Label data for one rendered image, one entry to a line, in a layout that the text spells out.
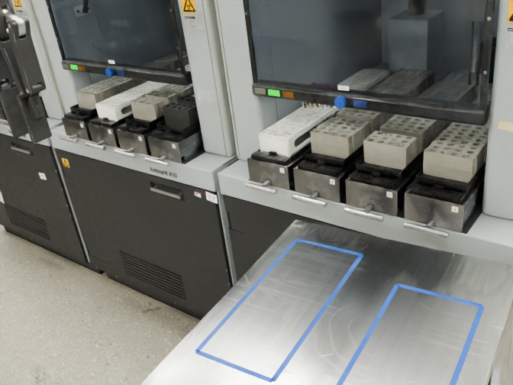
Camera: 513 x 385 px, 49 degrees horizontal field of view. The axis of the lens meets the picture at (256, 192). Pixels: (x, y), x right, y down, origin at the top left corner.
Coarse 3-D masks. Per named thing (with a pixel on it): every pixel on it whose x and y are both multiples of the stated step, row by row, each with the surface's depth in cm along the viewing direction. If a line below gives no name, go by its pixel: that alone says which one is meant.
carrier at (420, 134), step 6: (384, 126) 143; (390, 126) 143; (396, 126) 142; (390, 132) 142; (396, 132) 141; (402, 132) 140; (408, 132) 138; (414, 132) 138; (420, 132) 137; (420, 138) 137; (420, 144) 138; (420, 150) 139
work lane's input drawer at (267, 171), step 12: (252, 156) 153; (264, 156) 151; (276, 156) 150; (300, 156) 151; (252, 168) 154; (264, 168) 151; (276, 168) 148; (288, 168) 146; (252, 180) 156; (264, 180) 153; (276, 180) 150; (288, 180) 148; (276, 192) 147
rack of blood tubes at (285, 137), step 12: (300, 108) 166; (312, 108) 164; (324, 108) 163; (336, 108) 164; (288, 120) 159; (300, 120) 159; (312, 120) 156; (324, 120) 165; (264, 132) 154; (276, 132) 152; (288, 132) 151; (300, 132) 151; (264, 144) 152; (276, 144) 150; (288, 144) 147; (300, 144) 152; (288, 156) 149
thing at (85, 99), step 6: (78, 90) 204; (78, 96) 204; (84, 96) 201; (90, 96) 199; (96, 96) 198; (78, 102) 205; (84, 102) 203; (90, 102) 201; (96, 102) 199; (90, 108) 202
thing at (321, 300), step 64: (320, 256) 107; (384, 256) 105; (448, 256) 103; (256, 320) 93; (320, 320) 92; (384, 320) 90; (448, 320) 88; (512, 320) 101; (192, 384) 83; (256, 384) 81; (320, 384) 80; (384, 384) 79; (448, 384) 77
